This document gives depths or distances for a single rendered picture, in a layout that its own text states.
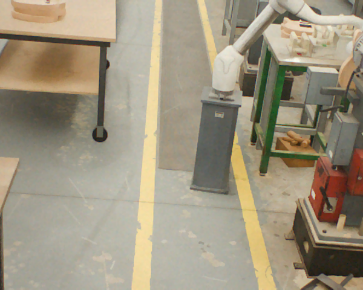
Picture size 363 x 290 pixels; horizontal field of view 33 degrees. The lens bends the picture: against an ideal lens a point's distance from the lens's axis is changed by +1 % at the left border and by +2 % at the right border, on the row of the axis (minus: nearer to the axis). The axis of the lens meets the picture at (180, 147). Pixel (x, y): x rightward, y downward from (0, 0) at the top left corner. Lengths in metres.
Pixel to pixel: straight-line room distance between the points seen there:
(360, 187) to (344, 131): 0.32
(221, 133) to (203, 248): 0.85
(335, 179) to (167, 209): 1.19
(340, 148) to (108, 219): 1.52
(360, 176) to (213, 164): 1.21
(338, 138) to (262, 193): 1.15
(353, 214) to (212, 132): 1.11
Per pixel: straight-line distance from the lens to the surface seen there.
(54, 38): 4.57
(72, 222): 3.90
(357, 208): 3.67
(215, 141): 4.17
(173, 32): 8.27
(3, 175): 2.57
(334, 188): 3.54
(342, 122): 3.43
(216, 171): 4.27
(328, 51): 4.50
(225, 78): 4.05
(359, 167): 3.40
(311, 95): 3.58
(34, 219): 3.94
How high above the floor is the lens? 2.14
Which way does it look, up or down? 26 degrees down
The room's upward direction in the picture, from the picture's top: 6 degrees clockwise
